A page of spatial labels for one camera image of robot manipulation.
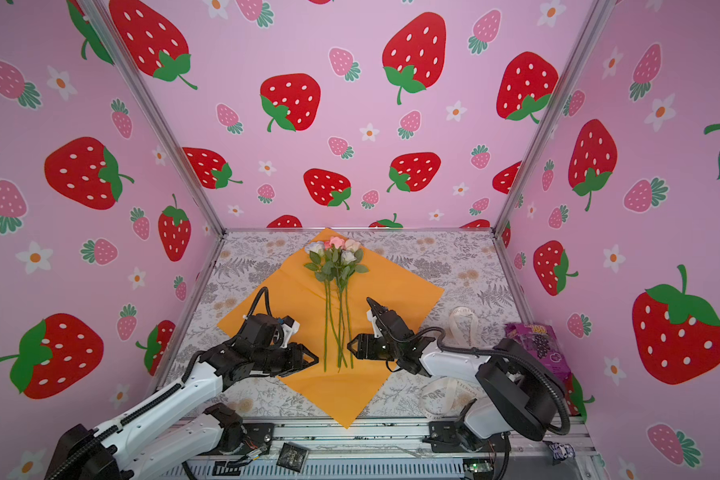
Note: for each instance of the black square tag middle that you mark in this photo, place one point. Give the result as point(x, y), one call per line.
point(292, 457)

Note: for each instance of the white fake flower stem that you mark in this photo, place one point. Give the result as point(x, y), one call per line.
point(345, 269)

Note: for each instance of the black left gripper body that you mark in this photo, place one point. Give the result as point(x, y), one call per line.
point(268, 360)

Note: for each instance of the white fake rose stem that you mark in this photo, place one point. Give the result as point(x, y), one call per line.
point(320, 264)

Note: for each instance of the aluminium corner post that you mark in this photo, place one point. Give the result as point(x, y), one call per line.
point(101, 22)
point(589, 35)

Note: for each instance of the cream fake rose stem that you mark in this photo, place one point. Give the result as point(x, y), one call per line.
point(351, 256)

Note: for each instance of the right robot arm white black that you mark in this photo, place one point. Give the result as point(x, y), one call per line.
point(522, 395)

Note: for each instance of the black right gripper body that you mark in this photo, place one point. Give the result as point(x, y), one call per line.
point(377, 348)

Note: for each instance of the left aluminium corner post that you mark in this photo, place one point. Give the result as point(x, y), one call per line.
point(101, 22)

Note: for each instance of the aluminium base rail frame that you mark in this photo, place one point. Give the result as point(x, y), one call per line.
point(392, 448)

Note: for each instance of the right aluminium corner post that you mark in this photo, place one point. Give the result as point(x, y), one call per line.
point(589, 35)

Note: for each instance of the pink fake rose stem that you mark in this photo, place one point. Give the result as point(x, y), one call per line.
point(339, 277)

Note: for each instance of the purple snack bag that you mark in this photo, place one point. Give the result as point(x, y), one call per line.
point(541, 342)

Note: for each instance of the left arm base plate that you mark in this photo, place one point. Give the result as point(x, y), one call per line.
point(246, 438)

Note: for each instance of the orange wrapping paper sheet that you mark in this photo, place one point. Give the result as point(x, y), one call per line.
point(405, 273)

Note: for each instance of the floral patterned table mat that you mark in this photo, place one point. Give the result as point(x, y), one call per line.
point(464, 263)

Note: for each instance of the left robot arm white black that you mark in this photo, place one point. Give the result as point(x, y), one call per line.
point(145, 442)

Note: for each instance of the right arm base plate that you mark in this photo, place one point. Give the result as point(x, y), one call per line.
point(450, 436)

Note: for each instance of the white ribbon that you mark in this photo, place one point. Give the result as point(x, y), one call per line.
point(454, 384)

